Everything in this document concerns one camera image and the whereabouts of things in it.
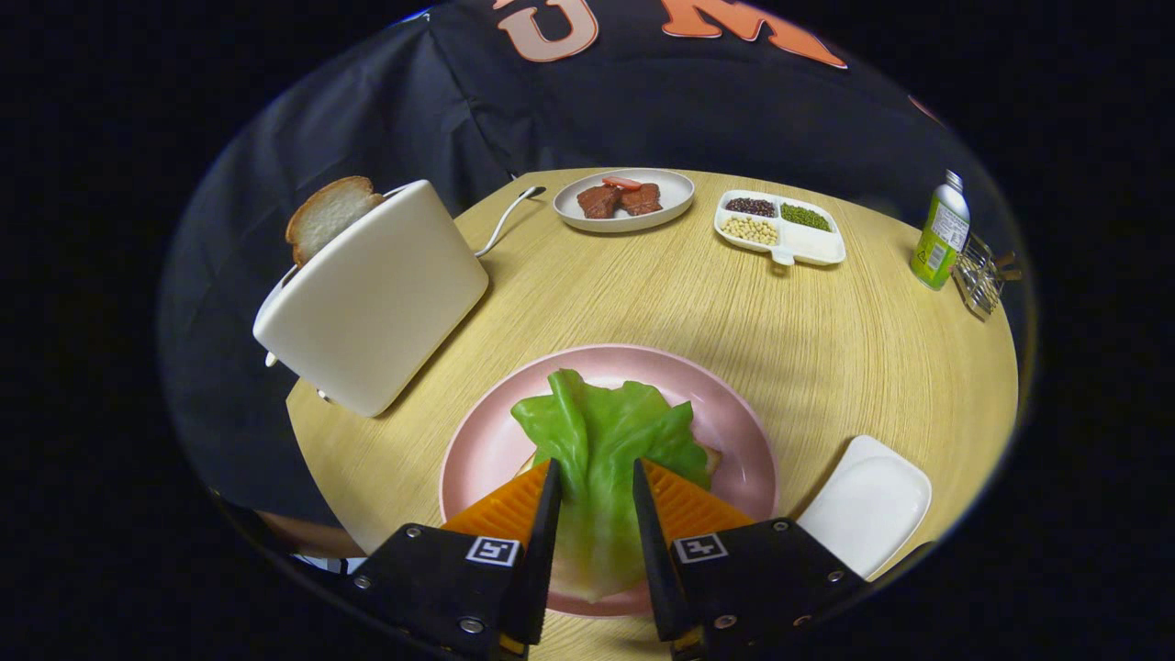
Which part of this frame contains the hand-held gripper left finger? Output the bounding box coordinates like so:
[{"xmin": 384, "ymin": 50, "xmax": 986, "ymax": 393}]
[{"xmin": 347, "ymin": 457, "xmax": 563, "ymax": 661}]

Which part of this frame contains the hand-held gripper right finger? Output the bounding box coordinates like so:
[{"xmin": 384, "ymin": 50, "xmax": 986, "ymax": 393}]
[{"xmin": 632, "ymin": 457, "xmax": 870, "ymax": 661}]

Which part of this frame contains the green lettuce leaf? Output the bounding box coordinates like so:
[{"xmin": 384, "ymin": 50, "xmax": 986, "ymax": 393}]
[{"xmin": 510, "ymin": 368, "xmax": 712, "ymax": 602}]

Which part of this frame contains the white bread slice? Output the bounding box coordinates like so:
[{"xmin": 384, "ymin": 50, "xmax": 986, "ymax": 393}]
[{"xmin": 285, "ymin": 176, "xmax": 386, "ymax": 267}]

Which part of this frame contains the pink round plate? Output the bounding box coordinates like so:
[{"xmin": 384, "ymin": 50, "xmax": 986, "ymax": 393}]
[{"xmin": 439, "ymin": 344, "xmax": 781, "ymax": 619}]

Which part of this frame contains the white square plate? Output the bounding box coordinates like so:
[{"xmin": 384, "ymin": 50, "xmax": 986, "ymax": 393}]
[{"xmin": 797, "ymin": 435, "xmax": 934, "ymax": 580}]

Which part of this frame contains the cream white toaster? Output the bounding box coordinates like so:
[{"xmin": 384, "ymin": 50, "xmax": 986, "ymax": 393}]
[{"xmin": 252, "ymin": 179, "xmax": 490, "ymax": 419}]

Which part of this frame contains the pile of yellow soybeans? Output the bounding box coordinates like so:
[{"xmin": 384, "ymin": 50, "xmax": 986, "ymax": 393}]
[{"xmin": 721, "ymin": 216, "xmax": 779, "ymax": 246}]

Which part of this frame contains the white divided dish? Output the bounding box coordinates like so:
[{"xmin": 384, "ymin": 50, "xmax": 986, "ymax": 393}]
[{"xmin": 714, "ymin": 189, "xmax": 847, "ymax": 267}]

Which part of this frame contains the round white plate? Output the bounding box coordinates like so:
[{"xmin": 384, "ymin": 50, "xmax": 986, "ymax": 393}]
[{"xmin": 553, "ymin": 168, "xmax": 696, "ymax": 233}]

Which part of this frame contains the pile of green beans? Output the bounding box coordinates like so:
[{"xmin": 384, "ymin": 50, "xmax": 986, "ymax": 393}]
[{"xmin": 780, "ymin": 202, "xmax": 832, "ymax": 232}]

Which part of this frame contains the green label bottle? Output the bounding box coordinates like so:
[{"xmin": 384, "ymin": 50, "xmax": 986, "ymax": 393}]
[{"xmin": 910, "ymin": 170, "xmax": 971, "ymax": 291}]

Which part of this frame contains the black backdrop cloth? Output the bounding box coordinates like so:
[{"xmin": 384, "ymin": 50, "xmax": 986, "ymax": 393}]
[{"xmin": 161, "ymin": 0, "xmax": 1002, "ymax": 552}]

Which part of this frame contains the white toaster cable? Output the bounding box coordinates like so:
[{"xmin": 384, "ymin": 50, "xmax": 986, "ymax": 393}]
[{"xmin": 473, "ymin": 185, "xmax": 547, "ymax": 260}]

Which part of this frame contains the metal wire rack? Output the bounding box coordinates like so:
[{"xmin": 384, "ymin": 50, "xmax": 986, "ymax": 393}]
[{"xmin": 953, "ymin": 234, "xmax": 1022, "ymax": 319}]

